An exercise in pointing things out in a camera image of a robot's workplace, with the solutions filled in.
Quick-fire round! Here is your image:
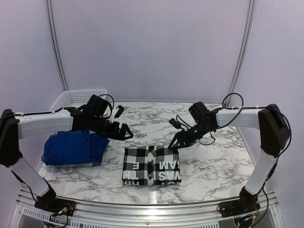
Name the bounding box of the aluminium wall post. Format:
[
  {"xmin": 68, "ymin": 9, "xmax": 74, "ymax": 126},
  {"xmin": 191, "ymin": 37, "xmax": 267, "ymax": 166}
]
[
  {"xmin": 228, "ymin": 0, "xmax": 256, "ymax": 94},
  {"xmin": 45, "ymin": 0, "xmax": 69, "ymax": 91}
]

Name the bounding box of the blue pleated skirt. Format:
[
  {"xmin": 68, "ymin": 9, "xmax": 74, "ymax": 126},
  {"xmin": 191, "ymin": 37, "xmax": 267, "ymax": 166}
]
[{"xmin": 43, "ymin": 130, "xmax": 110, "ymax": 166}]

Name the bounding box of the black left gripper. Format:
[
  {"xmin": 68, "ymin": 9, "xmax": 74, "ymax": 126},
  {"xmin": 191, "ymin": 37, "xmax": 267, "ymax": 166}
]
[{"xmin": 89, "ymin": 115, "xmax": 133, "ymax": 140}]

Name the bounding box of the right aluminium wall post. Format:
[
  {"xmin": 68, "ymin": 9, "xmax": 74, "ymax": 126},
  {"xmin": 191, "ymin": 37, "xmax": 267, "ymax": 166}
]
[{"xmin": 228, "ymin": 0, "xmax": 256, "ymax": 94}]

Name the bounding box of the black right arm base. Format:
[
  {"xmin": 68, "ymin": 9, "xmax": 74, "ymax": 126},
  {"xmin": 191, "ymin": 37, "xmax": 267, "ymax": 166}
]
[{"xmin": 217, "ymin": 187, "xmax": 260, "ymax": 218}]

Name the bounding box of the black white checkered cloth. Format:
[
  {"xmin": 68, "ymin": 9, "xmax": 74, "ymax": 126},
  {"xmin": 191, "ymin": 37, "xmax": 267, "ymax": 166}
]
[{"xmin": 122, "ymin": 146, "xmax": 181, "ymax": 186}]

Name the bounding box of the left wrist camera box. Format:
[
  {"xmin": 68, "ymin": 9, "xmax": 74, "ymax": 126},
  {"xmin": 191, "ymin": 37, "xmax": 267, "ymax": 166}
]
[{"xmin": 86, "ymin": 94, "xmax": 125, "ymax": 123}]

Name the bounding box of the left aluminium wall post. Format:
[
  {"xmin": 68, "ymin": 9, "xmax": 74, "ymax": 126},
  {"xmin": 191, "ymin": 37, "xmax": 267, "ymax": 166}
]
[{"xmin": 45, "ymin": 0, "xmax": 69, "ymax": 91}]

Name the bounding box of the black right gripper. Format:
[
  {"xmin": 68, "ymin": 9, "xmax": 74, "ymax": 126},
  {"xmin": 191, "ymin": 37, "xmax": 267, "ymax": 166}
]
[{"xmin": 169, "ymin": 122, "xmax": 214, "ymax": 150}]

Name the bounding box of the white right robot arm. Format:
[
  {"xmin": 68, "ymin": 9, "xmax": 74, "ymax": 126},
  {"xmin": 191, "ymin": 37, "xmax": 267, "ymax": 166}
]
[{"xmin": 169, "ymin": 102, "xmax": 292, "ymax": 213}]

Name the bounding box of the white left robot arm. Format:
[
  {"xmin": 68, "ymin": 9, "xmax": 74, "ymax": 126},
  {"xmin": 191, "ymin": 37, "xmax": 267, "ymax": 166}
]
[{"xmin": 0, "ymin": 107, "xmax": 133, "ymax": 211}]

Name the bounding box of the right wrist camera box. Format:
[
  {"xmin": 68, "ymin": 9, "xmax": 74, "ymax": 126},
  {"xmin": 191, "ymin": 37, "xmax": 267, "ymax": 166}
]
[{"xmin": 168, "ymin": 101, "xmax": 212, "ymax": 130}]

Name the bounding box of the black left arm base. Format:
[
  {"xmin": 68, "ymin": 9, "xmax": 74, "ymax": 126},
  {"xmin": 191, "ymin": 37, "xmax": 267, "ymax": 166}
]
[{"xmin": 35, "ymin": 183, "xmax": 76, "ymax": 216}]

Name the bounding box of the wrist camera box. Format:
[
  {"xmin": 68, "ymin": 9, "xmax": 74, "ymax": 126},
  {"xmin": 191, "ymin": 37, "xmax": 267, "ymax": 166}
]
[
  {"xmin": 86, "ymin": 94, "xmax": 125, "ymax": 123},
  {"xmin": 168, "ymin": 101, "xmax": 212, "ymax": 130}
]

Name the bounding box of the aluminium front frame rail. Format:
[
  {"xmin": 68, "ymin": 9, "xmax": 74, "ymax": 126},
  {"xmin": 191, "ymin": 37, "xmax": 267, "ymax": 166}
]
[{"xmin": 9, "ymin": 187, "xmax": 283, "ymax": 228}]

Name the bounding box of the white plastic laundry basket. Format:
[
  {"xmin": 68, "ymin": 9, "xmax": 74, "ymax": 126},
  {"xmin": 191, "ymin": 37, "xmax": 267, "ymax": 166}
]
[{"xmin": 49, "ymin": 88, "xmax": 107, "ymax": 111}]

